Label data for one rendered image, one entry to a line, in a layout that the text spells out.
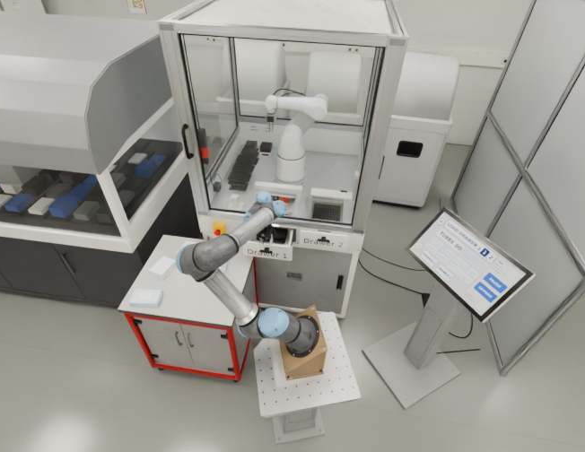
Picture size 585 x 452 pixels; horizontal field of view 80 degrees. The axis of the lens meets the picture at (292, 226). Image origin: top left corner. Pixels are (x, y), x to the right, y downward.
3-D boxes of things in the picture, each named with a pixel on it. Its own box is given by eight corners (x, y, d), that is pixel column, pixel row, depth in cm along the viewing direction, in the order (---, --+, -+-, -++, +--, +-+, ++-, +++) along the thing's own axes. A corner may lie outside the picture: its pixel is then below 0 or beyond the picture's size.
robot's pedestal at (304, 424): (325, 434, 209) (339, 378, 158) (275, 445, 204) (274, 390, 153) (313, 385, 231) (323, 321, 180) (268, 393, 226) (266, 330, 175)
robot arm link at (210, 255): (206, 247, 119) (281, 192, 155) (188, 250, 126) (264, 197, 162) (222, 274, 122) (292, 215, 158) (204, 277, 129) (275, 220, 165)
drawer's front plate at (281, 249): (292, 261, 203) (292, 247, 196) (243, 255, 206) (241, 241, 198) (292, 258, 204) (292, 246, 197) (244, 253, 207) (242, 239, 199)
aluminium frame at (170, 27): (364, 235, 203) (409, 37, 133) (196, 215, 212) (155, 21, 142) (363, 152, 273) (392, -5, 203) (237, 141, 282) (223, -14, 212)
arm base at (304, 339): (320, 339, 149) (307, 332, 143) (295, 360, 152) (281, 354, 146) (308, 313, 161) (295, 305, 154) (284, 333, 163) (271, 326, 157)
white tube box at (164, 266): (162, 281, 197) (160, 275, 193) (151, 275, 199) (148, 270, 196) (177, 266, 205) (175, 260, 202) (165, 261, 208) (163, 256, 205)
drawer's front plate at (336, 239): (346, 249, 211) (348, 237, 203) (299, 244, 213) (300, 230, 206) (346, 247, 212) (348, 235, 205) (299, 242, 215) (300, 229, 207)
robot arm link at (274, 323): (296, 343, 143) (275, 334, 135) (273, 343, 152) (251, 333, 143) (301, 315, 149) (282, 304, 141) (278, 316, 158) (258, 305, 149)
